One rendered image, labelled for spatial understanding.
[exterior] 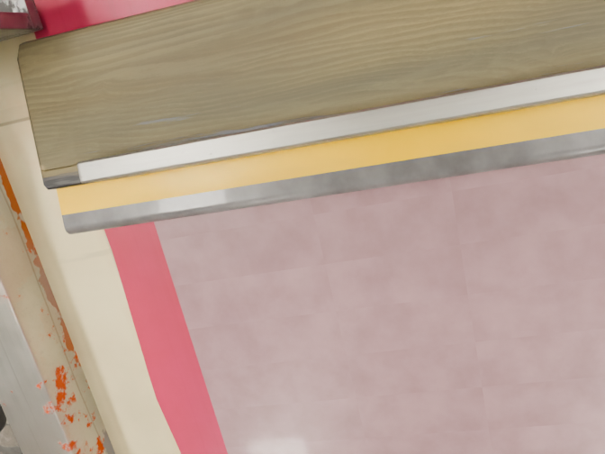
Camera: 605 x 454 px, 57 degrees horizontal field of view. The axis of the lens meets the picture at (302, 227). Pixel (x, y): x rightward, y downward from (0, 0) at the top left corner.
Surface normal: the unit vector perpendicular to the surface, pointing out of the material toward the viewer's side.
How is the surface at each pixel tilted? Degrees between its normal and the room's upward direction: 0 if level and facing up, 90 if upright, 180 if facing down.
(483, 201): 0
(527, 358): 0
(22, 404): 0
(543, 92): 11
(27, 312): 90
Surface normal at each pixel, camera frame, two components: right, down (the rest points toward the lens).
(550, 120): -0.22, 0.14
